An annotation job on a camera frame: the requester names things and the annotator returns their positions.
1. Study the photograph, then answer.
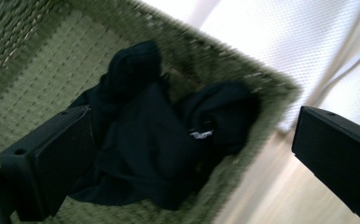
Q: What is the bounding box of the green woven basket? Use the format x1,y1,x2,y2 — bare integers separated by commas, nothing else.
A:
0,0,302,224

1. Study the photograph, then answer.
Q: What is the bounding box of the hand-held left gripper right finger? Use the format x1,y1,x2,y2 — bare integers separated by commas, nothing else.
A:
291,105,360,222

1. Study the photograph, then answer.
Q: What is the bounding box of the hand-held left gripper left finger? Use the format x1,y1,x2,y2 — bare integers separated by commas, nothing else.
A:
0,105,98,222

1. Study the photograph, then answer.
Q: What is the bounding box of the black cloth garment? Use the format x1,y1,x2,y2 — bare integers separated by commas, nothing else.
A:
65,39,260,211

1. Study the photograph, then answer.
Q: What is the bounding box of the white mesh laundry bag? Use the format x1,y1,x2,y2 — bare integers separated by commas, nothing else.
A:
140,0,360,133

